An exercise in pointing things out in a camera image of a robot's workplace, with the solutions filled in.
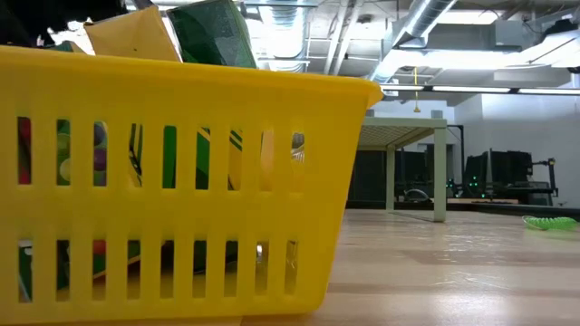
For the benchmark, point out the yellow plastic basket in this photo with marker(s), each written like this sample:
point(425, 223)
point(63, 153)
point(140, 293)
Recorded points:
point(181, 95)

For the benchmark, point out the crayon box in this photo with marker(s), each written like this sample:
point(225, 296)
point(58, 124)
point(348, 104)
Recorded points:
point(210, 34)
point(131, 38)
point(63, 154)

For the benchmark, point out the green spiral coil tie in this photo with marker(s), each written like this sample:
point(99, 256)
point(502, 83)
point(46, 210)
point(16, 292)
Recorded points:
point(550, 223)

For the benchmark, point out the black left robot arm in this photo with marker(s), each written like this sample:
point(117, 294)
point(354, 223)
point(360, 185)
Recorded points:
point(45, 18)

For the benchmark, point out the black partition panel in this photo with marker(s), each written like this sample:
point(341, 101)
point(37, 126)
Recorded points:
point(367, 176)

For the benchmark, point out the ceiling light strip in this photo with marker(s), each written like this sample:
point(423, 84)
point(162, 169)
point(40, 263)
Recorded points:
point(401, 87)
point(471, 89)
point(548, 91)

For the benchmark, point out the green perforated metal riser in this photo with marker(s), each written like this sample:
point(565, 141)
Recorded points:
point(438, 172)

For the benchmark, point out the black robot workstation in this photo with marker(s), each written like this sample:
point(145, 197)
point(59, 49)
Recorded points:
point(507, 167)

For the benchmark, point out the grey ceiling air unit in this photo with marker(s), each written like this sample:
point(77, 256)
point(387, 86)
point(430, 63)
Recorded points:
point(476, 36)

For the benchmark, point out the silver ribbed air duct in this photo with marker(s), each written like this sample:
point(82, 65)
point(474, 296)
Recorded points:
point(285, 36)

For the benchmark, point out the wooden table with black frame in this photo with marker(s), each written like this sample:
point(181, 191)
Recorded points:
point(417, 205)

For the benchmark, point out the silver spiral air duct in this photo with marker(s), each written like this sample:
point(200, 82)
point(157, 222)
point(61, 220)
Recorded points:
point(421, 18)

